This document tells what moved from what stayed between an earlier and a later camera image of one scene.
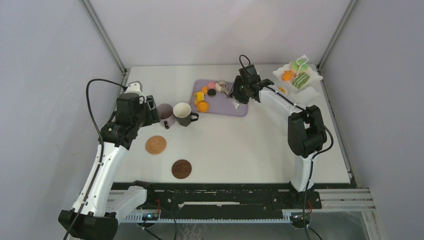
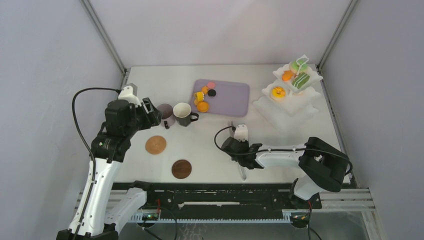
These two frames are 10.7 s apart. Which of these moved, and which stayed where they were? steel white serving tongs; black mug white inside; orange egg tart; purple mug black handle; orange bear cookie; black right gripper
Moved: black right gripper; steel white serving tongs
Stayed: purple mug black handle; black mug white inside; orange bear cookie; orange egg tart
